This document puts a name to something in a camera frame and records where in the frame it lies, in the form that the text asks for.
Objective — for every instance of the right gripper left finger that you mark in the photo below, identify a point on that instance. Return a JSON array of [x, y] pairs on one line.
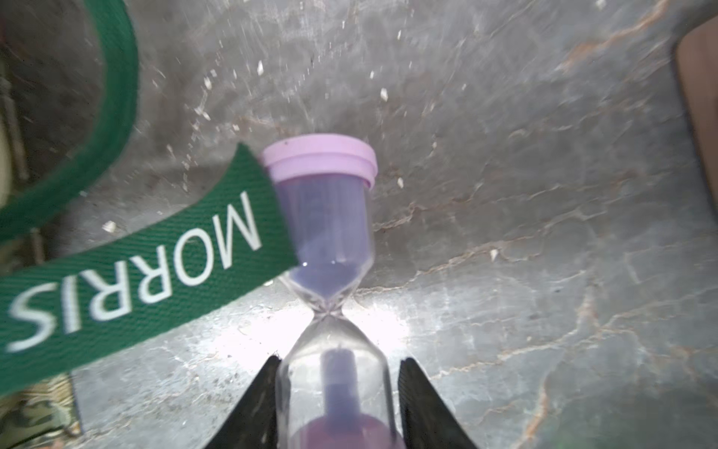
[[252, 423]]

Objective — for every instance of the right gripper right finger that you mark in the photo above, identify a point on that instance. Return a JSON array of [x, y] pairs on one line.
[[426, 420]]

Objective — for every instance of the purple hourglass front floor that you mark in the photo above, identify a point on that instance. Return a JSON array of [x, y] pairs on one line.
[[333, 389]]

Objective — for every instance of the cream canvas tote bag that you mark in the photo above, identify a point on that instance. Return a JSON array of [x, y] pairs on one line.
[[93, 351]]

